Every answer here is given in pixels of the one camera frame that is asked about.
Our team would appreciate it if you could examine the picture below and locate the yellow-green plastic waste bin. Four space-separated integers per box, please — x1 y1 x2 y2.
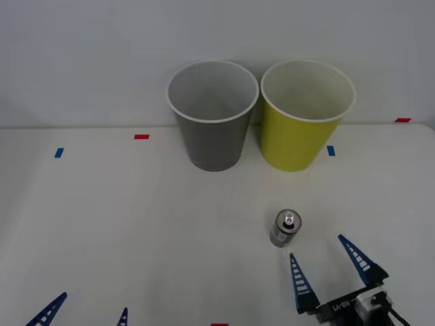
260 59 358 173

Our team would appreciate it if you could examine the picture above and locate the grey drink can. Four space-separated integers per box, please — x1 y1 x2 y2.
269 209 303 249

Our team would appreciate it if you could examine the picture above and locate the grey plastic waste bin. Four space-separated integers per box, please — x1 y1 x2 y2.
166 59 260 173

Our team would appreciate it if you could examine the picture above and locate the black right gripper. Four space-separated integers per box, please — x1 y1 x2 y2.
290 234 390 326

